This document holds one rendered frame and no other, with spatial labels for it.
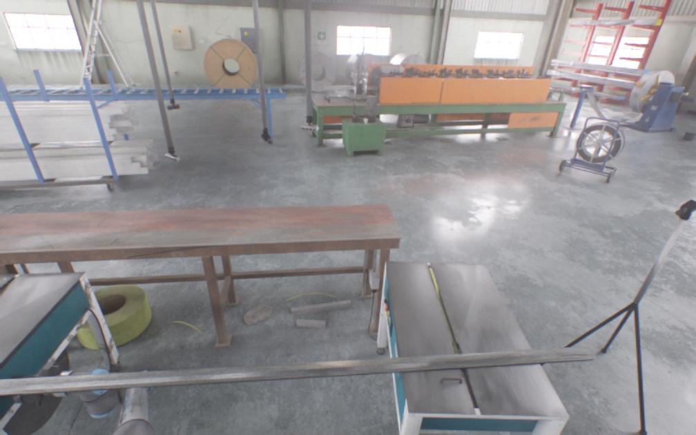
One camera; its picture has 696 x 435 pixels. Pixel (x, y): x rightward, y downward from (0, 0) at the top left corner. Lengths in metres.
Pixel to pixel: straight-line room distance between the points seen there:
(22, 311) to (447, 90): 6.49
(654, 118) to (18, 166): 11.79
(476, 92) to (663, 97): 4.99
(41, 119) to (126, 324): 3.05
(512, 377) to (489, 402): 0.16
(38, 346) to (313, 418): 1.34
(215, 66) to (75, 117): 7.22
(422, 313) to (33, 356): 1.70
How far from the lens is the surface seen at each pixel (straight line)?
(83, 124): 5.06
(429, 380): 1.48
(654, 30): 15.40
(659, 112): 11.01
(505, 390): 1.55
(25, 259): 2.57
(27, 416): 2.48
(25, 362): 2.05
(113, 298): 3.02
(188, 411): 2.38
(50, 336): 2.13
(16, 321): 2.12
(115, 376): 1.62
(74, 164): 5.27
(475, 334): 1.70
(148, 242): 2.26
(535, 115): 8.31
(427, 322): 1.68
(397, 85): 6.63
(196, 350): 2.64
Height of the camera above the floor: 1.90
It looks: 29 degrees down
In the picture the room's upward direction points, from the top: 2 degrees clockwise
